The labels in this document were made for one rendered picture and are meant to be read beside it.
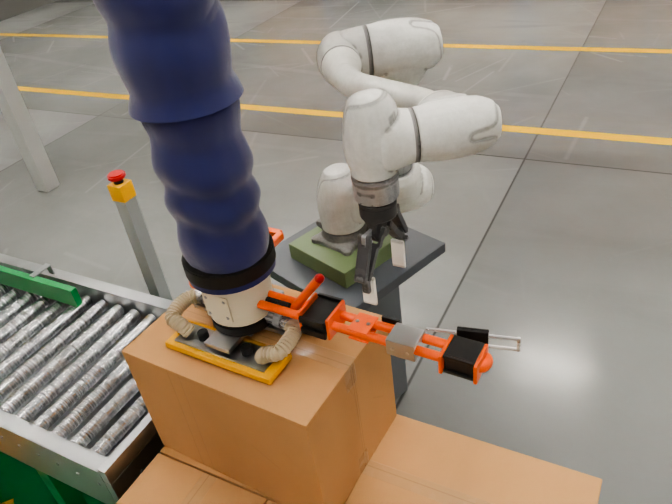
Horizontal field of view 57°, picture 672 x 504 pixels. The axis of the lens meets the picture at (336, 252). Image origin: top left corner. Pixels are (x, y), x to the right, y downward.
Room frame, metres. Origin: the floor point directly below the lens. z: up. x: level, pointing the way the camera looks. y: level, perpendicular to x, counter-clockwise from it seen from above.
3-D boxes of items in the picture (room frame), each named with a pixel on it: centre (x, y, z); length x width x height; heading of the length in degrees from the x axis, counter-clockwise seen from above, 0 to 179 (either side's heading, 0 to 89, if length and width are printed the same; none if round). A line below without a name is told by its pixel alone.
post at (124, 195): (2.18, 0.78, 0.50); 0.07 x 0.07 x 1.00; 57
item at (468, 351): (0.92, -0.23, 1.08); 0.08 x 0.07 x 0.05; 55
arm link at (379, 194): (1.04, -0.09, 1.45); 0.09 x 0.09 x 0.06
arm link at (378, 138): (1.04, -0.11, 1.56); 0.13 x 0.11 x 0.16; 92
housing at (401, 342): (1.00, -0.12, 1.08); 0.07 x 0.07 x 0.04; 55
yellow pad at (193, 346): (1.18, 0.31, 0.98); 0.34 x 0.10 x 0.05; 55
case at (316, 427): (1.26, 0.25, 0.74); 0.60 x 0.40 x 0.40; 54
